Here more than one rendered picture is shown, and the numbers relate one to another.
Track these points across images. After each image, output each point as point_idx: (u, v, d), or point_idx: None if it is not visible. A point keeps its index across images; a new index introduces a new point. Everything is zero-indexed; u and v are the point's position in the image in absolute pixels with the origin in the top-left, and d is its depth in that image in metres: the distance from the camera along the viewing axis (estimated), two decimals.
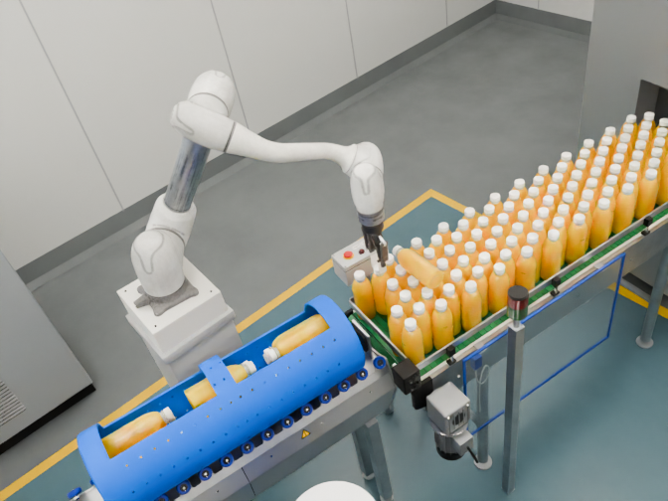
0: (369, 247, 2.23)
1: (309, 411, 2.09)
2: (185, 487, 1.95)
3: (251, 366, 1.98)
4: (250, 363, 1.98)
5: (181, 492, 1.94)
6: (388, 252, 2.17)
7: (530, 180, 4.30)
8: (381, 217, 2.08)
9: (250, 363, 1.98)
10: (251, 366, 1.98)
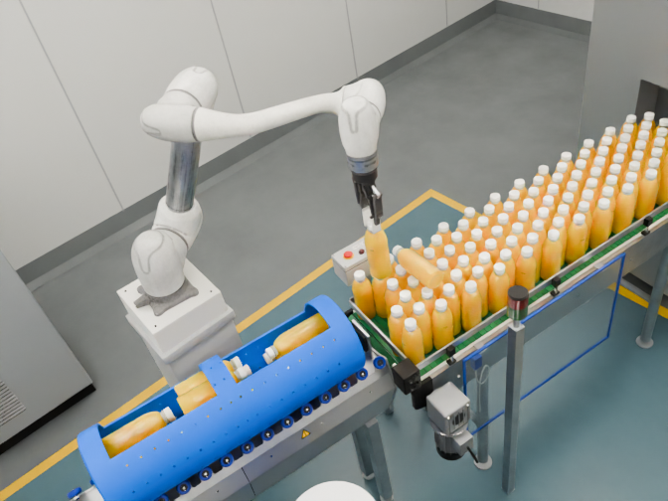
0: (361, 201, 1.93)
1: (309, 411, 2.09)
2: (185, 487, 1.95)
3: (244, 375, 1.99)
4: (242, 372, 1.99)
5: (181, 492, 1.94)
6: (382, 207, 1.87)
7: (530, 180, 4.30)
8: (374, 162, 1.79)
9: (242, 372, 1.98)
10: (244, 375, 1.99)
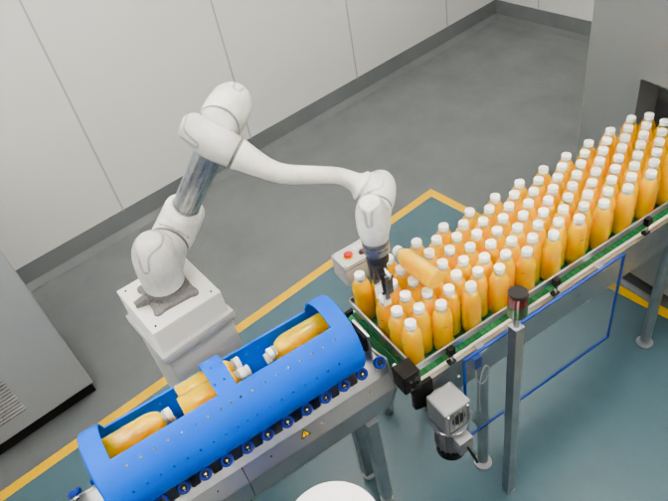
0: (374, 278, 2.16)
1: (309, 411, 2.09)
2: (185, 487, 1.95)
3: (244, 375, 1.99)
4: (242, 372, 1.99)
5: (181, 492, 1.94)
6: (393, 285, 2.10)
7: (530, 180, 4.30)
8: (386, 250, 2.01)
9: (242, 372, 1.99)
10: (244, 375, 1.99)
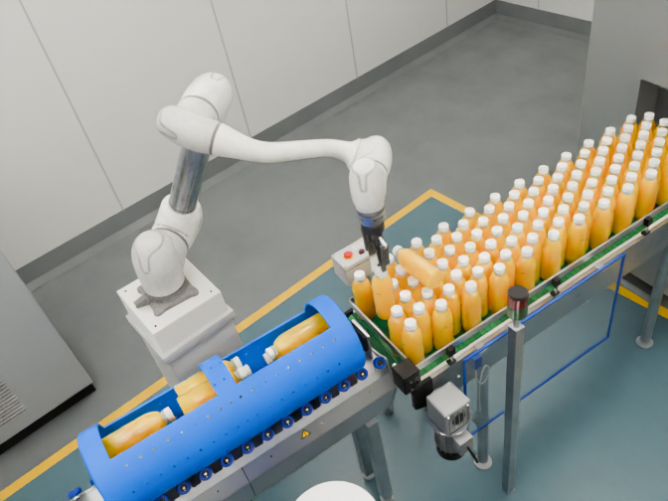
0: (369, 249, 2.07)
1: (309, 411, 2.09)
2: (185, 487, 1.95)
3: (244, 375, 1.99)
4: (242, 372, 1.99)
5: (181, 492, 1.94)
6: (389, 255, 2.01)
7: (530, 180, 4.30)
8: (382, 217, 1.92)
9: (242, 372, 1.99)
10: (244, 375, 1.99)
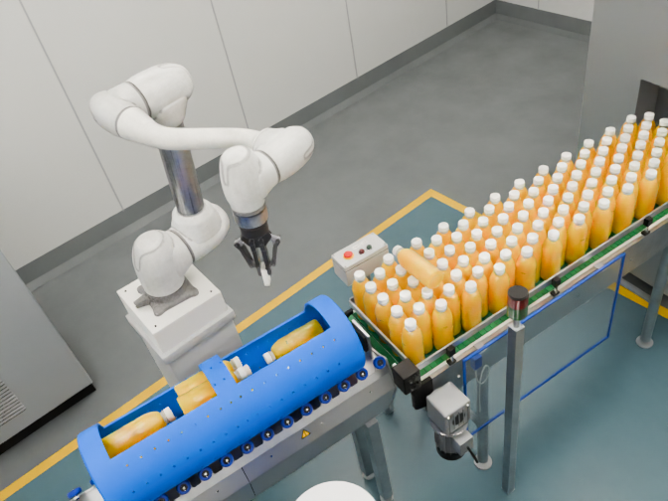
0: (266, 254, 1.76)
1: (309, 411, 2.09)
2: (185, 487, 1.95)
3: (244, 375, 1.99)
4: (242, 372, 1.99)
5: (181, 492, 1.94)
6: (245, 258, 1.73)
7: (530, 180, 4.30)
8: (234, 216, 1.63)
9: (242, 372, 1.99)
10: (244, 375, 1.99)
